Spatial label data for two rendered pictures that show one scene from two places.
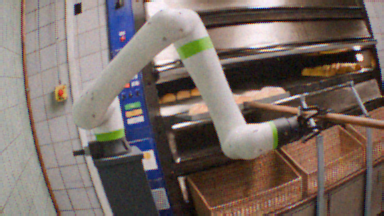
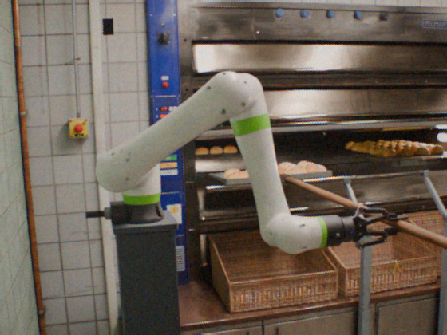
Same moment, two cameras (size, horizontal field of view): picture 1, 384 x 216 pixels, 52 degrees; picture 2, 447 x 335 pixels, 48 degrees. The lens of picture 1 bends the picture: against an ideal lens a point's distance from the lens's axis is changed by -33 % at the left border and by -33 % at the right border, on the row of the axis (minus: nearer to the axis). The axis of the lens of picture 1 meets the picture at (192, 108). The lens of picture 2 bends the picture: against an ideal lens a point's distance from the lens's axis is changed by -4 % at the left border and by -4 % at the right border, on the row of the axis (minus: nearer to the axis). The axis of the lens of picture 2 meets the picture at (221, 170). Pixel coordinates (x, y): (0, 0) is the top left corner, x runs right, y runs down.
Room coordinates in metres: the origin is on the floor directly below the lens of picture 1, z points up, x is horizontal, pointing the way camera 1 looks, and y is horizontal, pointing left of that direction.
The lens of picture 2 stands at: (0.24, 0.07, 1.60)
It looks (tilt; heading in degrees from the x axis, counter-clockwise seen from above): 8 degrees down; 359
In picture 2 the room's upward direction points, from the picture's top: 2 degrees counter-clockwise
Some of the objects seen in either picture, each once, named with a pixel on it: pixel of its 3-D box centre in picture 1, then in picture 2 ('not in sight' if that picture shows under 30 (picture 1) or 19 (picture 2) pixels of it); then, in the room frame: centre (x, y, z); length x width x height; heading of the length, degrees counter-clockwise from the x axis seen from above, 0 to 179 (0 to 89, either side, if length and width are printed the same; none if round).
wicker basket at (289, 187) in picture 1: (247, 189); (270, 265); (2.83, -0.21, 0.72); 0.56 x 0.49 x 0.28; 101
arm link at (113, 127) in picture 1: (103, 112); (138, 172); (1.92, 0.31, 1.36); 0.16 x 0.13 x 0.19; 164
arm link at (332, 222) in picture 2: (279, 132); (329, 230); (1.72, -0.26, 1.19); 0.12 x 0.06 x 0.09; 13
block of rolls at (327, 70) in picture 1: (333, 69); (393, 147); (3.77, -1.19, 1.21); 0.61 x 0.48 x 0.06; 12
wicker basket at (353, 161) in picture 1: (325, 157); (370, 252); (2.96, -0.78, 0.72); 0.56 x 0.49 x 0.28; 103
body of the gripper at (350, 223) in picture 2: (297, 127); (351, 228); (1.73, -0.33, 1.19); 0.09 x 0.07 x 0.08; 103
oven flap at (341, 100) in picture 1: (306, 110); (347, 191); (3.22, -0.72, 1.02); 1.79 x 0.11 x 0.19; 102
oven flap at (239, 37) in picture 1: (289, 31); (347, 101); (3.22, -0.72, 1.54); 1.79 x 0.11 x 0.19; 102
